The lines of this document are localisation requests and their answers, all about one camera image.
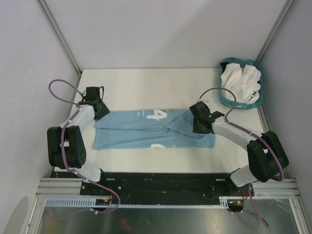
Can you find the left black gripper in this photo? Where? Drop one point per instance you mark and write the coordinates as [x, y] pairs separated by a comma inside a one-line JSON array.
[[105, 111]]

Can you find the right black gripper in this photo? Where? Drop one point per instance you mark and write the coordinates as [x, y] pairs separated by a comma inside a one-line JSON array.
[[196, 129]]

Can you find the light blue t shirt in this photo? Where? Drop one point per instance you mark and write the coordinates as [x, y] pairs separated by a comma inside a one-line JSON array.
[[141, 129]]

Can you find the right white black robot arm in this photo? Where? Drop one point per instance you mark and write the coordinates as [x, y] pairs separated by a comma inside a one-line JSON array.
[[266, 156]]

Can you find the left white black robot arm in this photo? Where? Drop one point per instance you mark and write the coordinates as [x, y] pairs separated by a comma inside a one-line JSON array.
[[66, 148]]

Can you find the white t shirt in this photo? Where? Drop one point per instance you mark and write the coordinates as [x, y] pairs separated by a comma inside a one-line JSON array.
[[242, 82]]

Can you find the black t shirt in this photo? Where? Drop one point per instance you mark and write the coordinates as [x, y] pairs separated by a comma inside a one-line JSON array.
[[223, 66]]

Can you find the teal laundry basket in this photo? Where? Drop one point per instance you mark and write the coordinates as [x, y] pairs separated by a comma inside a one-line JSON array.
[[228, 98]]

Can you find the left aluminium frame post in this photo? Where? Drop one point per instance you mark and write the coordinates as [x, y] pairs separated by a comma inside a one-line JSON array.
[[59, 35]]

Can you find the aluminium frame post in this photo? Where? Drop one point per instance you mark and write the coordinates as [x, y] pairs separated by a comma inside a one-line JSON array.
[[281, 19], [59, 35]]

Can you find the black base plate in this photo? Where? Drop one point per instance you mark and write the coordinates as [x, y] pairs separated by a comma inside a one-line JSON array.
[[215, 184]]

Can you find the aluminium front rail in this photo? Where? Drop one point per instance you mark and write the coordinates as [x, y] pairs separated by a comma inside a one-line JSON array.
[[70, 187]]

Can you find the right aluminium frame post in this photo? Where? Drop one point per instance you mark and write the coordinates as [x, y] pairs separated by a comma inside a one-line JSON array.
[[281, 19]]

